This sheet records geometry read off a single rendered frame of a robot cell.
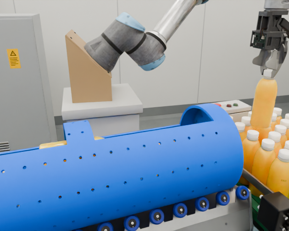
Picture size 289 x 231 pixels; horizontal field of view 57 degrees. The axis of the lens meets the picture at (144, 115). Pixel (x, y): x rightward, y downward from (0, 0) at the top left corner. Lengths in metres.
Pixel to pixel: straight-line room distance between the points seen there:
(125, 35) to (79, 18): 2.37
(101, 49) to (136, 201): 0.63
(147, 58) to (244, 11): 3.08
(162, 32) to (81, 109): 0.47
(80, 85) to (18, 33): 1.19
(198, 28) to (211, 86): 0.87
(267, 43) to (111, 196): 0.65
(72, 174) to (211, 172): 0.36
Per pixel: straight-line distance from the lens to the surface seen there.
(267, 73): 1.01
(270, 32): 0.94
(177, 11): 1.25
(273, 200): 0.89
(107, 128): 1.11
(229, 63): 4.14
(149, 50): 1.15
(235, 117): 1.26
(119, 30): 1.11
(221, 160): 0.77
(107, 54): 1.10
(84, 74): 1.10
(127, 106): 1.07
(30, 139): 2.47
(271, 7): 0.95
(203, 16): 3.84
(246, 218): 1.00
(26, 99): 2.33
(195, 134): 0.74
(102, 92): 1.11
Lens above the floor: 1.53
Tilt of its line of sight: 23 degrees down
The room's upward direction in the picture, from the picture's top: straight up
